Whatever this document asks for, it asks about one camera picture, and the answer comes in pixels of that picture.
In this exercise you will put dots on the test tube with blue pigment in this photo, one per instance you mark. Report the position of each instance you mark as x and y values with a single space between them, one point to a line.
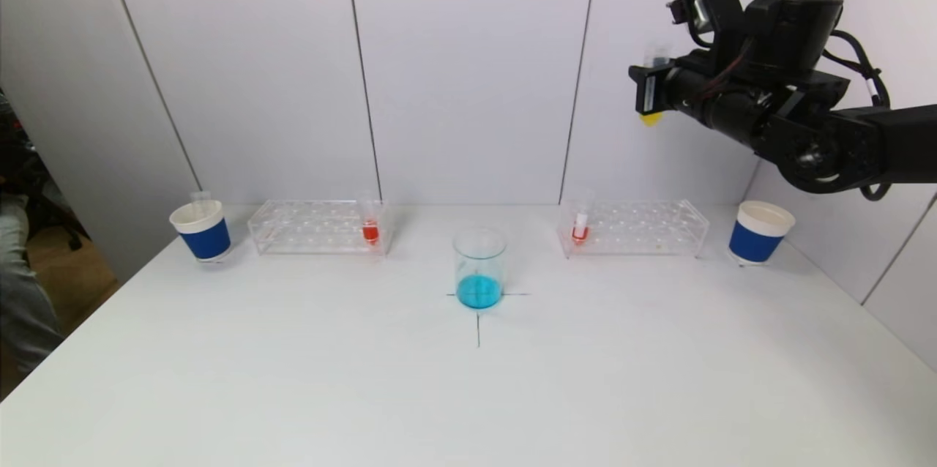
200 197

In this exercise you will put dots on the blue white paper cup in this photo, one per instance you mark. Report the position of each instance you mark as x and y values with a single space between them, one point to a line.
754 243
207 241

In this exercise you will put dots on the white-labelled tube with red pigment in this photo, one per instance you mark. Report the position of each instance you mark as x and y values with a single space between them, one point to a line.
580 233

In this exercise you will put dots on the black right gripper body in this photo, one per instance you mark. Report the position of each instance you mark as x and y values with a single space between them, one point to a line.
648 91

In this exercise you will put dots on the clear acrylic test tube rack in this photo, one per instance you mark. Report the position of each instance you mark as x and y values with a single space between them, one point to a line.
315 236
637 233

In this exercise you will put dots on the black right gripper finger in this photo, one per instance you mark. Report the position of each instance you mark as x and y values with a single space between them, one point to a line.
648 90

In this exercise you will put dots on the clear glass beaker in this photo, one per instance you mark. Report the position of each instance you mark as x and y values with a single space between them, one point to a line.
479 291

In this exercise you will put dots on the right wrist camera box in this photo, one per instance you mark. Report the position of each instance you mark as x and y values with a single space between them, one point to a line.
719 6

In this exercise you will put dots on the test tube with yellow pigment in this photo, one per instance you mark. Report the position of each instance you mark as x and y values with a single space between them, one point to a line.
656 53

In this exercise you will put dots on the plain tube with red pigment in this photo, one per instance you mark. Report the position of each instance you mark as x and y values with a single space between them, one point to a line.
370 233

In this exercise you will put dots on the black chair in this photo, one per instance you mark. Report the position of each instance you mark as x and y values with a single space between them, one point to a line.
45 217

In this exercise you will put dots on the seated person in grey trousers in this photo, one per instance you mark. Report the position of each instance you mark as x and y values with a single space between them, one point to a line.
22 306

